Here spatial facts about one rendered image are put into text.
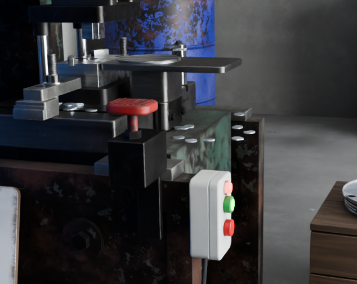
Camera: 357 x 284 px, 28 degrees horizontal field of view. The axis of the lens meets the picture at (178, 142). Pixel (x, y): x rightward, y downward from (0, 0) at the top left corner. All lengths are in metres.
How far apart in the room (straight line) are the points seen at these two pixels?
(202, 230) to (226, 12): 3.71
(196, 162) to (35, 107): 0.33
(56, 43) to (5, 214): 0.53
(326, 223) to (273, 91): 3.06
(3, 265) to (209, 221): 0.39
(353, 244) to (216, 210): 0.68
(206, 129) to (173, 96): 0.09
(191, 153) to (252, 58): 3.46
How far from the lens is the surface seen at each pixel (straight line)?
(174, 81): 1.39
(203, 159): 1.40
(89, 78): 1.38
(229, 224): 1.16
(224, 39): 4.80
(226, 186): 1.14
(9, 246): 1.29
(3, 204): 1.29
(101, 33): 1.44
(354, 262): 1.77
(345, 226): 1.74
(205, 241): 1.15
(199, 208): 1.13
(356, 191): 1.89
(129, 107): 1.04
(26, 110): 1.25
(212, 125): 1.44
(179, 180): 1.15
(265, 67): 4.75
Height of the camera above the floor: 0.95
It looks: 14 degrees down
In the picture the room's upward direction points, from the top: 1 degrees counter-clockwise
